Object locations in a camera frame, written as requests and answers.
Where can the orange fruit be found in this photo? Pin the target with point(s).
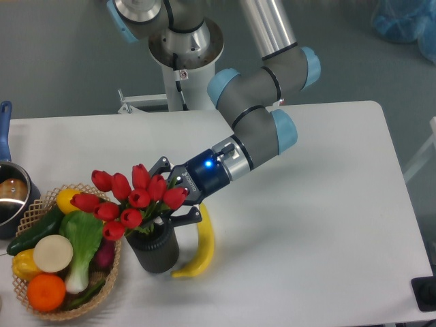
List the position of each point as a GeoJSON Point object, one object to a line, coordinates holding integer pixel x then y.
{"type": "Point", "coordinates": [46, 292]}

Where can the dark grey ribbed vase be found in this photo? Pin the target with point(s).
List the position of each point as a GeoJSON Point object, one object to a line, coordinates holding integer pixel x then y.
{"type": "Point", "coordinates": [157, 252]}

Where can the green bok choy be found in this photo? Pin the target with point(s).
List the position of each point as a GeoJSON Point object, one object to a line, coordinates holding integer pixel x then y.
{"type": "Point", "coordinates": [84, 232]}

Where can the dark green cucumber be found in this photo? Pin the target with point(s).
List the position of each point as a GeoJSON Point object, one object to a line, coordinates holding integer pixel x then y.
{"type": "Point", "coordinates": [47, 225]}

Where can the purple red radish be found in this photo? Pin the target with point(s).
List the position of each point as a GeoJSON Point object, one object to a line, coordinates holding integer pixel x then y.
{"type": "Point", "coordinates": [104, 256]}

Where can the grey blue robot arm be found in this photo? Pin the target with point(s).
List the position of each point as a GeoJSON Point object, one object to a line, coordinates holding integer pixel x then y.
{"type": "Point", "coordinates": [258, 135]}

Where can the red tulip bouquet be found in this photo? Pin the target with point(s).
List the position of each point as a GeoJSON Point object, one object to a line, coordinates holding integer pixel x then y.
{"type": "Point", "coordinates": [138, 202]}

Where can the blue handled saucepan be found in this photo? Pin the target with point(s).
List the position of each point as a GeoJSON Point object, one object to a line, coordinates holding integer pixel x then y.
{"type": "Point", "coordinates": [18, 191]}

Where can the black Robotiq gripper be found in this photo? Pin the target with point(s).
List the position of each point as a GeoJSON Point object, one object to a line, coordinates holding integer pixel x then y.
{"type": "Point", "coordinates": [201, 176]}

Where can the blue plastic bag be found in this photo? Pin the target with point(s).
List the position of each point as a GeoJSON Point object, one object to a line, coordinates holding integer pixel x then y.
{"type": "Point", "coordinates": [406, 22]}

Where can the green chili pepper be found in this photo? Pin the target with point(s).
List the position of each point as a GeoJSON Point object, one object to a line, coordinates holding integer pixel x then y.
{"type": "Point", "coordinates": [86, 297]}

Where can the yellow lemon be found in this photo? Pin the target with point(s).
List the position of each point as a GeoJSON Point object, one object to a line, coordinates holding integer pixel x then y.
{"type": "Point", "coordinates": [64, 199]}

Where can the yellow banana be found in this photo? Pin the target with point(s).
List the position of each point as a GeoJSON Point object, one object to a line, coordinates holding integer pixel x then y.
{"type": "Point", "coordinates": [205, 251]}

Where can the yellow bell pepper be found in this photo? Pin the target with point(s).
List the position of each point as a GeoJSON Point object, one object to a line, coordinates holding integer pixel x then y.
{"type": "Point", "coordinates": [24, 266]}

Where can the black device at table edge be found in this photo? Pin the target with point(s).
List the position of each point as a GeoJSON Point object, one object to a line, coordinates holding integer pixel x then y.
{"type": "Point", "coordinates": [424, 287]}

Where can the white frame at right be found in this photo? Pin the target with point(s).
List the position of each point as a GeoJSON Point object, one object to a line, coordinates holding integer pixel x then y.
{"type": "Point", "coordinates": [421, 157]}

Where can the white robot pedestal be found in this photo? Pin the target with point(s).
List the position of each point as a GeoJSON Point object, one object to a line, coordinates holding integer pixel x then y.
{"type": "Point", "coordinates": [187, 62]}

